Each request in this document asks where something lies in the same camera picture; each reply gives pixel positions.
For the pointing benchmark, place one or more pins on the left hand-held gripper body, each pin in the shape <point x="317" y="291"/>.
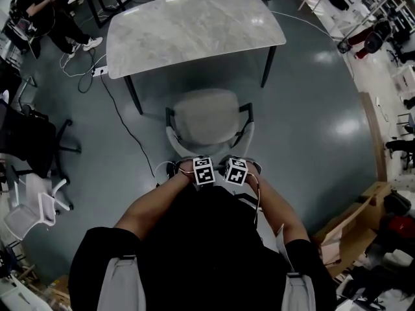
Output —
<point x="204" y="172"/>

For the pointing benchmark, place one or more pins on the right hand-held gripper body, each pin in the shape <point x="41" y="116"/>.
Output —
<point x="236" y="173"/>

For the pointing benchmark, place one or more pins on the grey upholstered chair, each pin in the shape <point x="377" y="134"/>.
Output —
<point x="207" y="115"/>

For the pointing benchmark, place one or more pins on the person's left forearm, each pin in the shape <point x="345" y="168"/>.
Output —
<point x="152" y="206"/>

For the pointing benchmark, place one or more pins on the person's right forearm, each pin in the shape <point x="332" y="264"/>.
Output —
<point x="279" y="209"/>

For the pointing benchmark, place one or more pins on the black office chair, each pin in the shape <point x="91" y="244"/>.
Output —
<point x="29" y="138"/>

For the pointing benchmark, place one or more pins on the white mesh chair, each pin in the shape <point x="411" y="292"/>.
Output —
<point x="29" y="215"/>

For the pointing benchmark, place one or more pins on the black flat waist device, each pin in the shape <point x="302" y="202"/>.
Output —
<point x="244" y="199"/>

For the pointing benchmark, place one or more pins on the person's black top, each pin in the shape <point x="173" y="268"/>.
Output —
<point x="207" y="248"/>

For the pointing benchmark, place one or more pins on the brown cardboard box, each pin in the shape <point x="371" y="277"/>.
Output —
<point x="353" y="232"/>

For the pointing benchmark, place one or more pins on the grey marble table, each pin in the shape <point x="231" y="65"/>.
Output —
<point x="194" y="31"/>

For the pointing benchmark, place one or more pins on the black bag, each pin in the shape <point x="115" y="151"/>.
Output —
<point x="397" y="202"/>

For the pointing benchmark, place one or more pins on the red bag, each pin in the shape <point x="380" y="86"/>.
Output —
<point x="402" y="227"/>

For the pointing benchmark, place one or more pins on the white shelving rack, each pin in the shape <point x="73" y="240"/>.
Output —
<point x="356" y="2"/>

